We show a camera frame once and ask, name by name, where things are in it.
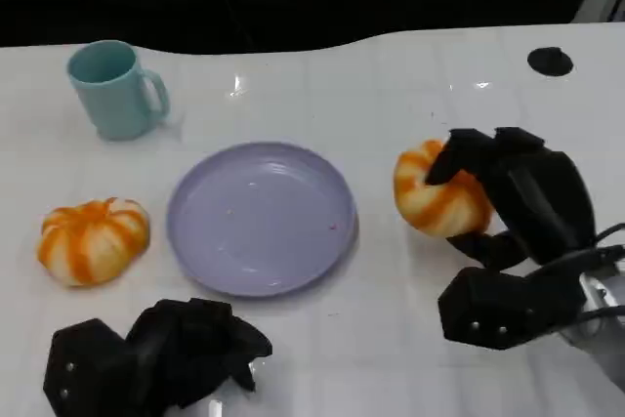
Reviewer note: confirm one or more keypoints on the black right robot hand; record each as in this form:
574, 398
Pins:
537, 192

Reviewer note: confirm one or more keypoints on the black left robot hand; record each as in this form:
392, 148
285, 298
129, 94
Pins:
195, 344

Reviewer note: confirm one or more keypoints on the black table grommet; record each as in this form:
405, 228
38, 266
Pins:
549, 61

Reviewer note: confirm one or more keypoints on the lilac plate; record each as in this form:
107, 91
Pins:
261, 219

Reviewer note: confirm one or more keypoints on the orange white round bread roll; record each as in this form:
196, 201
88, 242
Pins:
93, 241

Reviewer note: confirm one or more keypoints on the pale green mug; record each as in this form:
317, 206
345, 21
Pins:
114, 95

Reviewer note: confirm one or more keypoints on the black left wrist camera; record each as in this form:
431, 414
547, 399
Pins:
83, 368

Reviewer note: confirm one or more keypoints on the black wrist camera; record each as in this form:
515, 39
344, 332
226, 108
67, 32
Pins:
508, 309
83, 368

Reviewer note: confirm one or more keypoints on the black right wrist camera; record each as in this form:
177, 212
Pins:
508, 309

